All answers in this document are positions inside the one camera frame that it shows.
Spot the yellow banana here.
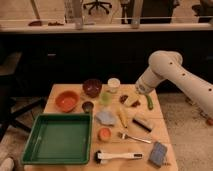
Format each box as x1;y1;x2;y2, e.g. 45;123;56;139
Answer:
118;108;128;128

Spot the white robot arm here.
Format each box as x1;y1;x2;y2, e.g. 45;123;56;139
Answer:
131;50;213;118

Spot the white paper cup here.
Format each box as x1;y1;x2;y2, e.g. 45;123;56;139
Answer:
107;78;120;93

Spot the green plastic cup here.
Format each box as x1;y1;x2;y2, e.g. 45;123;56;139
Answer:
100;92;111;106

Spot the small dark metal cup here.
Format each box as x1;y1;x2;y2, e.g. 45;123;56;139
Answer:
82;101;94;113

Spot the small orange cup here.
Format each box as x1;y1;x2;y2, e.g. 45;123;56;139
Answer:
98;128;111;142

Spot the red grapes bunch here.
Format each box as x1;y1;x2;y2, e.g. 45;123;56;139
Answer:
119;95;140;107

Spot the blue grey cloth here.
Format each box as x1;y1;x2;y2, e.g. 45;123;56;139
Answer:
95;110;116;126

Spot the silver fork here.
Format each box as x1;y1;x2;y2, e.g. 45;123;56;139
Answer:
117;132;152;144

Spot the dark red bowl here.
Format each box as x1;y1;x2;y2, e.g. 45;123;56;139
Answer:
82;79;102;98

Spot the blue sponge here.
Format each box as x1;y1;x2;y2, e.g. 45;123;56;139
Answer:
148;142;167;167

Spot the orange bowl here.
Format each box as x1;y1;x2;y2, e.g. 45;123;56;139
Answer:
55;91;80;112

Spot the green plastic tray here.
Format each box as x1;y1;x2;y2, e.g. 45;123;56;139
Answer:
22;114;92;165

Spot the black office chair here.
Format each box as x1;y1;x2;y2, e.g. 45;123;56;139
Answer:
83;0;112;15

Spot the dark chair at left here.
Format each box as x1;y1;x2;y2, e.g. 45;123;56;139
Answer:
0;52;46;142

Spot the white handled dish brush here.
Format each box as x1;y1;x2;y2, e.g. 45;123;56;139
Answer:
94;151;143;164

